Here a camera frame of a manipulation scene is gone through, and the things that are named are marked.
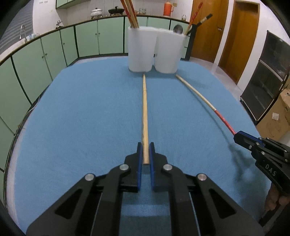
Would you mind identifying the red-tipped bamboo chopstick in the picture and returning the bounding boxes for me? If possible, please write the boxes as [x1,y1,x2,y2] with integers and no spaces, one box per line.
[120,0,137,28]
[175,74,236,135]

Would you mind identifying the plain bamboo chopstick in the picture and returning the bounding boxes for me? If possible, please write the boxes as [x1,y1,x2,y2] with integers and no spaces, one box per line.
[142,74,149,165]

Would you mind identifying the black chopstick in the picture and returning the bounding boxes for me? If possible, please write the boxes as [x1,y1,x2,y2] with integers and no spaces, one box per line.
[186,13,213,36]
[184,2,203,35]

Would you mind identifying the green lower kitchen cabinets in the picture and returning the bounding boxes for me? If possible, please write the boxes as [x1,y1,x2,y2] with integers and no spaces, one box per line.
[0,15,198,205]

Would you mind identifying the green kitchen cabinets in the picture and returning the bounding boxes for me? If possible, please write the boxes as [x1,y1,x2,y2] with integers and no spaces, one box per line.
[55,0,89,10]
[0,15,198,205]

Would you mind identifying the green upper kitchen cabinets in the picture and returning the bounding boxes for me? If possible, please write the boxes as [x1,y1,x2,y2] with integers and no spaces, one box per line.
[55,0,89,10]

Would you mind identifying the right hand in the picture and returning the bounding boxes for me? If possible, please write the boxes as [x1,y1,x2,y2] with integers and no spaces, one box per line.
[265,183,290,212]

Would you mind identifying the cardboard box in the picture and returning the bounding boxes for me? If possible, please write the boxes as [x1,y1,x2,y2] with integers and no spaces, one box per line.
[256,88,289,141]

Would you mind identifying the black glass cabinet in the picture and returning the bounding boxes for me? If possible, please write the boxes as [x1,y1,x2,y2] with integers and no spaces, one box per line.
[240,31,289,124]

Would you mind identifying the blue table mat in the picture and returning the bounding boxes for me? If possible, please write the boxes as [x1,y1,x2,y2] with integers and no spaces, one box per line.
[6,58,270,231]

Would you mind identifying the right wooden door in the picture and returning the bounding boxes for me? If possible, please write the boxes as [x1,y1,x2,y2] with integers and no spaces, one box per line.
[219,1,260,84]

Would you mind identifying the wooden door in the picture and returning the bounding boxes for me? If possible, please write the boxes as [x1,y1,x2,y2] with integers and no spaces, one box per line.
[191,0,229,62]
[219,1,260,84]

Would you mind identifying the left wooden door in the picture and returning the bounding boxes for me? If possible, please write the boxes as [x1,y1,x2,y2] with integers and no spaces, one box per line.
[191,0,229,62]

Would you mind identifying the white twin utensil holder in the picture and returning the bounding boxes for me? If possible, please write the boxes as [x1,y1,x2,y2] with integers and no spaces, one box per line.
[128,27,186,74]

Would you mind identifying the orange thermos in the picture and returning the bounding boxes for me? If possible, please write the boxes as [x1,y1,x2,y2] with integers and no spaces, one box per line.
[163,1,174,17]

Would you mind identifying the red-orange tipped bamboo chopstick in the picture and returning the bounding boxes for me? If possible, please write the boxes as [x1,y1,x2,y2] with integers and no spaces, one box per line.
[126,0,139,28]

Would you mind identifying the chrome sink faucet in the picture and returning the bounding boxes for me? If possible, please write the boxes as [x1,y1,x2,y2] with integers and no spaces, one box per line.
[19,24,28,43]

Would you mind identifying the black wok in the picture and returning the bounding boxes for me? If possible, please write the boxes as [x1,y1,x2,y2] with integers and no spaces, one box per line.
[108,6,125,16]

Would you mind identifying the grey window blind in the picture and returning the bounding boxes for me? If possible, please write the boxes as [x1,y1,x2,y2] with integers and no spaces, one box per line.
[1,1,34,54]

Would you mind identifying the white cooking pot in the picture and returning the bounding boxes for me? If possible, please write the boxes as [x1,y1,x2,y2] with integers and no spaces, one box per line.
[90,8,103,19]

